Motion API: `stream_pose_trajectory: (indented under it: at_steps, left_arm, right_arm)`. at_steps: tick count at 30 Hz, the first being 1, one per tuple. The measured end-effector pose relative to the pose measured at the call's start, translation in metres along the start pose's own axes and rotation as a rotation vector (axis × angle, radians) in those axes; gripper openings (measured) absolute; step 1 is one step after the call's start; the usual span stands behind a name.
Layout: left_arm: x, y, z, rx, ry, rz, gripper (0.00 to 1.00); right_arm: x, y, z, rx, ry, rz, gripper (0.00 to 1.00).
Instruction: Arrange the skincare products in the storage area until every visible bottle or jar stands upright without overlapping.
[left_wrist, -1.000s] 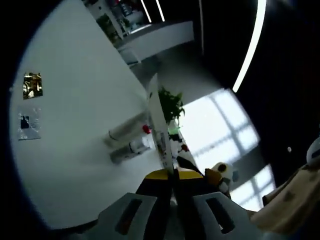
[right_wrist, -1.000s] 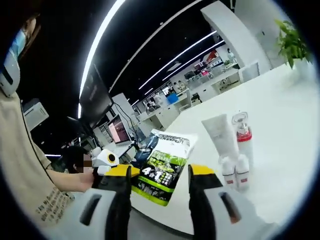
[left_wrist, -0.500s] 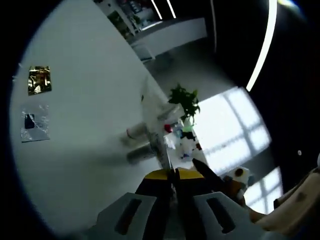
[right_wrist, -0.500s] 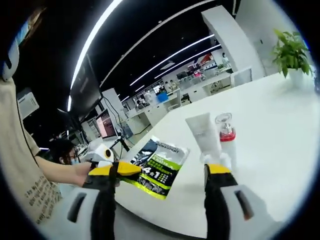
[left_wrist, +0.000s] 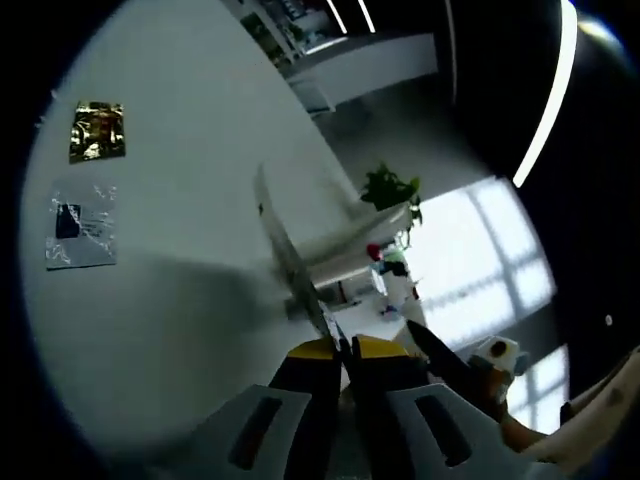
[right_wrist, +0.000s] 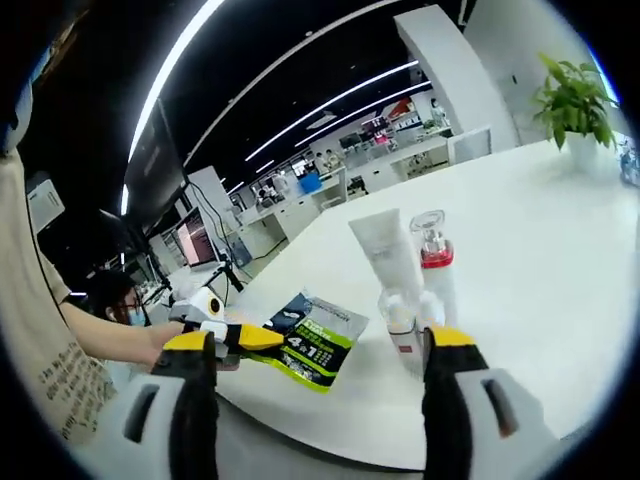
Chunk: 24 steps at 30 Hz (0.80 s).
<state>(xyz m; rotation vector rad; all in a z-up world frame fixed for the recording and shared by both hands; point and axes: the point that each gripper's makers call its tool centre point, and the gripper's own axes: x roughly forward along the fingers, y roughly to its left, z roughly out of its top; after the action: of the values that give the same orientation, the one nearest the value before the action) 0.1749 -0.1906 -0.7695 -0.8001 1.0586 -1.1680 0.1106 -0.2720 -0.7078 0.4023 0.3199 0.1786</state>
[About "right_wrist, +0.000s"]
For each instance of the blue storage bin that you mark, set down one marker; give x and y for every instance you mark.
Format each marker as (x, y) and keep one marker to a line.
(309, 184)

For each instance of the long ceiling light strip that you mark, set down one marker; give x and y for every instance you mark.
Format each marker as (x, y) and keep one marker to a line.
(165, 65)
(380, 83)
(380, 106)

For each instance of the small red-label skincare pump bottle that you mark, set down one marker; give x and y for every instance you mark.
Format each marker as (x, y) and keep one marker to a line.
(402, 330)
(432, 310)

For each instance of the person's left hand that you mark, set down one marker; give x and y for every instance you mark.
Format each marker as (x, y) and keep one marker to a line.
(160, 340)

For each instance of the blue white packet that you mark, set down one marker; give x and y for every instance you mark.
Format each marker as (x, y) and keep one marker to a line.
(631, 165)

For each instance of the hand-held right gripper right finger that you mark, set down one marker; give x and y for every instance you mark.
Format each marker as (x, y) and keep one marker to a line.
(515, 415)

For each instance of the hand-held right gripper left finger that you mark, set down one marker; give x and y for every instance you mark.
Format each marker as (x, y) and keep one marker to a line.
(130, 425)

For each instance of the red-collared skincare spray bottle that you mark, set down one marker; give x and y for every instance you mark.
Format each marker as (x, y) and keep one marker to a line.
(437, 270)

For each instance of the white mesh chair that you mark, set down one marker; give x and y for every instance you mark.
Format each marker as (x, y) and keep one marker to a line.
(470, 146)

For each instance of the translucent blue container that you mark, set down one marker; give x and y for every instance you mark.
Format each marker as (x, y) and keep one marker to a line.
(242, 254)

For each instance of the white side desk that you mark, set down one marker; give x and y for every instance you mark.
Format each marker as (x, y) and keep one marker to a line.
(200, 280)

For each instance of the grey wall panel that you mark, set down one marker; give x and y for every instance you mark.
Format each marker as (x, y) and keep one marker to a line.
(46, 200)

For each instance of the white skincare tube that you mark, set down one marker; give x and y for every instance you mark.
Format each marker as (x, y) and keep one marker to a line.
(385, 250)

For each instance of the green black skincare sachet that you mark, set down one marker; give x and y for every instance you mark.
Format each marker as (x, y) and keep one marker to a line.
(320, 345)

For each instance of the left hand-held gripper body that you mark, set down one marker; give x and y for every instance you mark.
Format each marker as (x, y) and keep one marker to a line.
(197, 307)

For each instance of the large black display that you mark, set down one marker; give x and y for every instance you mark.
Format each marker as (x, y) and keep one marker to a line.
(155, 165)

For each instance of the potted green plant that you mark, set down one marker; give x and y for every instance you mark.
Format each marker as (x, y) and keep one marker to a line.
(575, 105)

